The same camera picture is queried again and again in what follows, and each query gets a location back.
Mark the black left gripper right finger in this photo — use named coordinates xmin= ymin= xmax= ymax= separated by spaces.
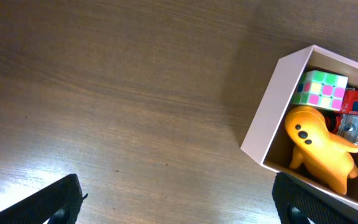
xmin=272 ymin=172 xmax=358 ymax=223

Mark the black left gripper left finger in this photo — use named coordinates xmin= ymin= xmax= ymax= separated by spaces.
xmin=0 ymin=174 xmax=88 ymax=224

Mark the orange toy figure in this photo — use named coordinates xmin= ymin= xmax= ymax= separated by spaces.
xmin=285 ymin=106 xmax=358 ymax=195

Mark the red grey toy car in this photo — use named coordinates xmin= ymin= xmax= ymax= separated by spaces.
xmin=325 ymin=88 xmax=358 ymax=145

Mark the pastel puzzle cube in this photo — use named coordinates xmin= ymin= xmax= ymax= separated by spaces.
xmin=291 ymin=70 xmax=348 ymax=111

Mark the pink cardboard box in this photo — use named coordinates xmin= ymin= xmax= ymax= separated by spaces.
xmin=241 ymin=45 xmax=358 ymax=210

